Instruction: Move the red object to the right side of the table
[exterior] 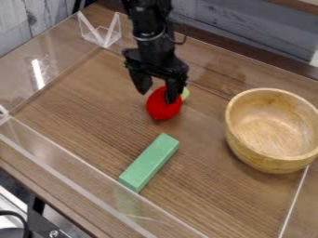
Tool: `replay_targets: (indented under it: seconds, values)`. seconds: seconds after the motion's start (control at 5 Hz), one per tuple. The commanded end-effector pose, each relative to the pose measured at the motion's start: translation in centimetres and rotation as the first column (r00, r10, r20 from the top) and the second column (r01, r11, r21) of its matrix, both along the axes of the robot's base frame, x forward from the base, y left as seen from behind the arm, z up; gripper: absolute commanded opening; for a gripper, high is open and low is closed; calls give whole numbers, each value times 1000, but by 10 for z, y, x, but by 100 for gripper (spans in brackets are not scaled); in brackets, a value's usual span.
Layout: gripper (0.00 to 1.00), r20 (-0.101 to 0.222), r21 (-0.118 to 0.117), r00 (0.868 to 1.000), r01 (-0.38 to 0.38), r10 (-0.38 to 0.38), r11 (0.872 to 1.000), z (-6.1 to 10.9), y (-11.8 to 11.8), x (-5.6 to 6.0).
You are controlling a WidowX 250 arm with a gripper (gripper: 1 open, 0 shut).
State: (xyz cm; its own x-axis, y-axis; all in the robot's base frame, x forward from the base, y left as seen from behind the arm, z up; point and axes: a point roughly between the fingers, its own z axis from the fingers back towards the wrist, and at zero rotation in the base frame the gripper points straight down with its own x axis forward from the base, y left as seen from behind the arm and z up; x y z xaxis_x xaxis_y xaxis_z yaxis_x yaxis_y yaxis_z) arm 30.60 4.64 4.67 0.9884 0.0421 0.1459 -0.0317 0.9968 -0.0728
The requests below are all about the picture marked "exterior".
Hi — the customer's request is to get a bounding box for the red toy radish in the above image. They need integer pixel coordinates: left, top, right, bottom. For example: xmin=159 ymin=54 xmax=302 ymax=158
xmin=146 ymin=86 xmax=190 ymax=120

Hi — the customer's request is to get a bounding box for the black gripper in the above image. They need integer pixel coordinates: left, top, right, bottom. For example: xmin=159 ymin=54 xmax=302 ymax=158
xmin=122 ymin=35 xmax=188 ymax=104

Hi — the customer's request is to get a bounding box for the clear acrylic corner bracket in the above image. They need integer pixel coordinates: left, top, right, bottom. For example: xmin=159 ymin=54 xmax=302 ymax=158
xmin=77 ymin=12 xmax=122 ymax=48

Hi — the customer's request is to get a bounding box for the black cable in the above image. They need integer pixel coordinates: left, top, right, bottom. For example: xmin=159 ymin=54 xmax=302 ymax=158
xmin=0 ymin=210 xmax=32 ymax=238

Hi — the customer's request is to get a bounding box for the black metal table bracket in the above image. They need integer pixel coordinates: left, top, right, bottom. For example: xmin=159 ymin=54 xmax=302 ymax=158
xmin=27 ymin=195 xmax=71 ymax=238

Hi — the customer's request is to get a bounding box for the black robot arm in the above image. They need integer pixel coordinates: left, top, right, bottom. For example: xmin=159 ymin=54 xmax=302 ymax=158
xmin=122 ymin=0 xmax=188 ymax=104

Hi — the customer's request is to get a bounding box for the green rectangular block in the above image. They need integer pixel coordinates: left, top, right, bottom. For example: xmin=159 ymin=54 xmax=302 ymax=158
xmin=119 ymin=133 xmax=179 ymax=192

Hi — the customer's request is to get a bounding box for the wooden bowl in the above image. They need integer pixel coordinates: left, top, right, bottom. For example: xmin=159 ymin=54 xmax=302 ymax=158
xmin=224 ymin=87 xmax=318 ymax=174

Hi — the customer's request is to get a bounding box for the clear acrylic tray wall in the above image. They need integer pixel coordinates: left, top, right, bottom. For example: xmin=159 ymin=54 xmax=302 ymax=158
xmin=0 ymin=105 xmax=206 ymax=238

